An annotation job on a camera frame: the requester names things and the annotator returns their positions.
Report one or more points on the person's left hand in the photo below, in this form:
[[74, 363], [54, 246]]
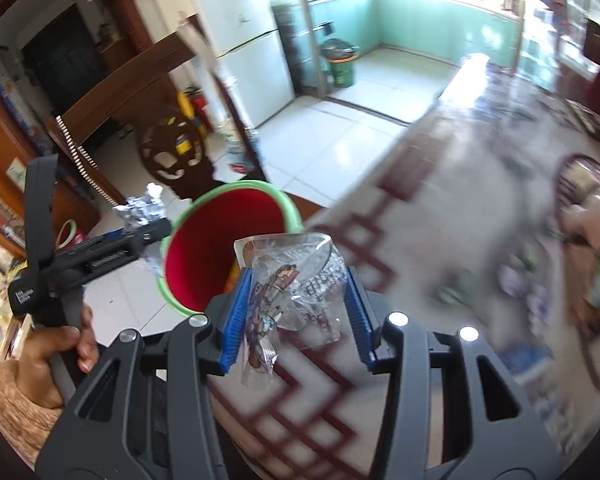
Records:
[[34, 377]]

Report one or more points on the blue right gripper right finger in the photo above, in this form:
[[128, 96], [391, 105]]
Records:
[[363, 319]]

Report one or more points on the red green trash bucket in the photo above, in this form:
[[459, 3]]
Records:
[[199, 254]]

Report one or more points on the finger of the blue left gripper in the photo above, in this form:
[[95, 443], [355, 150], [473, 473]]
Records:
[[112, 235]]

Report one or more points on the teal kitchen cabinets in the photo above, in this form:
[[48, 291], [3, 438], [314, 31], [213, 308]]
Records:
[[447, 31]]

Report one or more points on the grey paper wad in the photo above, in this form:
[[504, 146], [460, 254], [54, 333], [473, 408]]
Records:
[[143, 211]]

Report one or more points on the carved wooden chair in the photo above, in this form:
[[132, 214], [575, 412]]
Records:
[[131, 95]]

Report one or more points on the red fire extinguisher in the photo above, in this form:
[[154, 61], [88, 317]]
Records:
[[195, 105]]

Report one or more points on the green kitchen trash bin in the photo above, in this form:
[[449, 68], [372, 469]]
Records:
[[340, 56]]

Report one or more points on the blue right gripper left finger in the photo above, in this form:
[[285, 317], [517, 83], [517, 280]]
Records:
[[234, 313]]

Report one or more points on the clear printed snack bag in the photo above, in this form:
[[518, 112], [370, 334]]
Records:
[[297, 287]]

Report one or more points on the white refrigerator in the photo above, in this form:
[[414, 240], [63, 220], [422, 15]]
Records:
[[245, 38]]

